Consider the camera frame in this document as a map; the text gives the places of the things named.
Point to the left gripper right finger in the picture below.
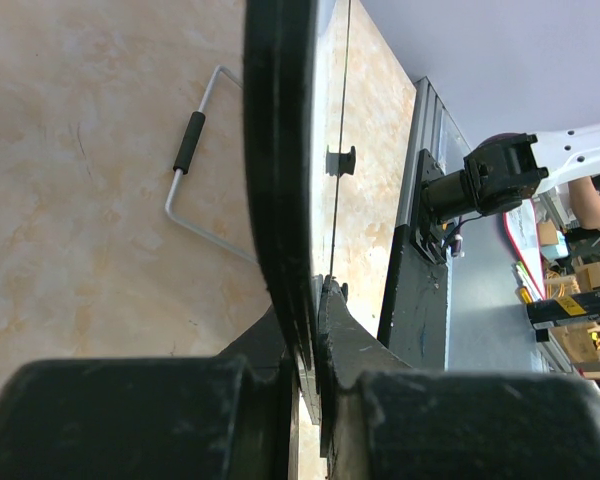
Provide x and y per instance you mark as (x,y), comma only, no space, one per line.
(382,419)

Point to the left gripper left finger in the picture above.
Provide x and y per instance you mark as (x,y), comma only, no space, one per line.
(230,416)

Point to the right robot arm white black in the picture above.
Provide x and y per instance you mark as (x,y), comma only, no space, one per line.
(501,173)

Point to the white whiteboard black frame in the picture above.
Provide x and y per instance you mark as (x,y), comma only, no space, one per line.
(295,68)

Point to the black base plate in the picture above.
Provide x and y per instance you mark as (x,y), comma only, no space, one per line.
(413,320)

